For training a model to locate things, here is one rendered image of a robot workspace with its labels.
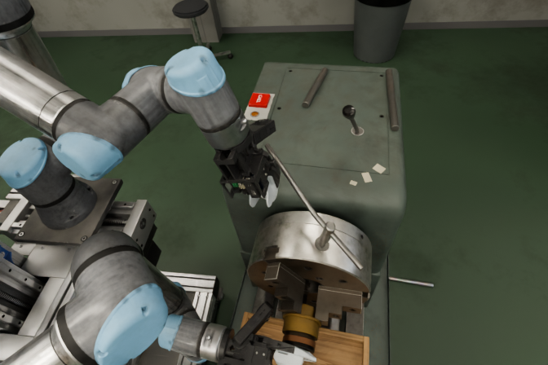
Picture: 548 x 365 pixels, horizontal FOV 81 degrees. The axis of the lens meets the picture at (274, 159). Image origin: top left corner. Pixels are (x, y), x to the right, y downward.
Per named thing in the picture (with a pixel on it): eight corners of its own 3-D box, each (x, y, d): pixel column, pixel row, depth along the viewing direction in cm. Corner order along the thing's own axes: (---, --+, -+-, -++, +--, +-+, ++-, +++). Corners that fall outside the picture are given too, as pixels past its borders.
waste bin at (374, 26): (397, 39, 357) (413, -28, 306) (402, 67, 323) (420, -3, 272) (348, 39, 366) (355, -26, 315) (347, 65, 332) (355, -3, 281)
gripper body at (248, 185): (231, 200, 62) (201, 159, 54) (243, 166, 67) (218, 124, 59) (267, 200, 59) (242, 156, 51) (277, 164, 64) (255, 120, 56)
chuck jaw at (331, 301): (320, 272, 82) (369, 279, 79) (320, 279, 85) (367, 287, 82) (314, 318, 75) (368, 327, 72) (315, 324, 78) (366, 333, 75)
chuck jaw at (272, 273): (293, 270, 84) (264, 248, 78) (309, 268, 81) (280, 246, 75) (285, 314, 77) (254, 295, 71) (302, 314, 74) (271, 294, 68)
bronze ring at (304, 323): (284, 297, 76) (276, 340, 71) (324, 305, 75) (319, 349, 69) (285, 309, 84) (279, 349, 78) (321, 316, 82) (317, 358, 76)
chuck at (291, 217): (254, 251, 103) (262, 198, 79) (351, 274, 102) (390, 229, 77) (252, 261, 101) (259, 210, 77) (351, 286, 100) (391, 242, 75)
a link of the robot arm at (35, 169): (16, 196, 86) (-23, 163, 76) (58, 160, 94) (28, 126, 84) (46, 212, 82) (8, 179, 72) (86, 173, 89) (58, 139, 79)
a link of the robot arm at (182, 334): (177, 318, 84) (165, 307, 78) (216, 327, 82) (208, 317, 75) (163, 351, 79) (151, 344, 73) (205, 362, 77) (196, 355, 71)
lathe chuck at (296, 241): (252, 261, 101) (258, 210, 77) (351, 286, 100) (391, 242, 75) (245, 290, 95) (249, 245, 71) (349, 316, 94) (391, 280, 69)
